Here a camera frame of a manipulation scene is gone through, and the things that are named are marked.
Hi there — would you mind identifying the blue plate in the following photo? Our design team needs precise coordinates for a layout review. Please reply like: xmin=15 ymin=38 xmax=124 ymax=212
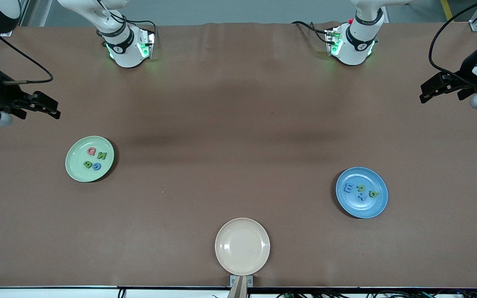
xmin=335 ymin=167 xmax=388 ymax=219

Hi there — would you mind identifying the black left base cable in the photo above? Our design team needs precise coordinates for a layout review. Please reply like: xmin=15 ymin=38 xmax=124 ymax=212
xmin=291 ymin=20 xmax=331 ymax=44

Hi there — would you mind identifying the grey base connector box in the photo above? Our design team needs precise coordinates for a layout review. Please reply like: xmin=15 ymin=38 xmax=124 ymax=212
xmin=136 ymin=30 xmax=156 ymax=59
xmin=325 ymin=27 xmax=343 ymax=57

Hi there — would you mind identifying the black base cable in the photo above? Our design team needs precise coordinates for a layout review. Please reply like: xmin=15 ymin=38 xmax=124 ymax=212
xmin=98 ymin=0 xmax=159 ymax=44
xmin=291 ymin=20 xmax=331 ymax=44

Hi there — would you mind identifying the grey right base connector box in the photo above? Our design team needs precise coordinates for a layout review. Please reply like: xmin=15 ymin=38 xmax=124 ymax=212
xmin=136 ymin=30 xmax=156 ymax=59

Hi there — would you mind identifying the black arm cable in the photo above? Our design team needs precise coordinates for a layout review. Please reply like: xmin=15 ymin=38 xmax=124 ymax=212
xmin=0 ymin=32 xmax=53 ymax=85
xmin=428 ymin=0 xmax=477 ymax=85

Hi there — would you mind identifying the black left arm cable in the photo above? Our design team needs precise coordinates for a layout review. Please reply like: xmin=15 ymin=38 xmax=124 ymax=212
xmin=428 ymin=0 xmax=477 ymax=85

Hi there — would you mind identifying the grey left base connector box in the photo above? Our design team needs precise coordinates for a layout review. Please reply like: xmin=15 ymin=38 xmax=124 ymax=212
xmin=325 ymin=27 xmax=343 ymax=57

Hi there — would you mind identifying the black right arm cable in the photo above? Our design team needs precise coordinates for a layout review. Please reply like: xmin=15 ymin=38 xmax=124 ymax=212
xmin=0 ymin=32 xmax=53 ymax=85

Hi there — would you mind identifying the brown table cover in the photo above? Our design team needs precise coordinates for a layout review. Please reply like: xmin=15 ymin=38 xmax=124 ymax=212
xmin=0 ymin=22 xmax=477 ymax=288

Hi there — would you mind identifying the light green plate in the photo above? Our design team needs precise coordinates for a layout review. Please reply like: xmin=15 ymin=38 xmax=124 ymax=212
xmin=65 ymin=136 xmax=115 ymax=183

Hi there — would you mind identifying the grey metal mount bracket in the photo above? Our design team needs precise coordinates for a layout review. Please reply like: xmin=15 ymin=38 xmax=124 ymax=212
xmin=230 ymin=275 xmax=253 ymax=288

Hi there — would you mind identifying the black right base cable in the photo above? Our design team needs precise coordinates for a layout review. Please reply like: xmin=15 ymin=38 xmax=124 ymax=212
xmin=98 ymin=0 xmax=159 ymax=44

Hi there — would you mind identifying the beige plate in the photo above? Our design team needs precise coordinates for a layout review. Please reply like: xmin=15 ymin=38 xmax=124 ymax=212
xmin=215 ymin=218 xmax=271 ymax=276

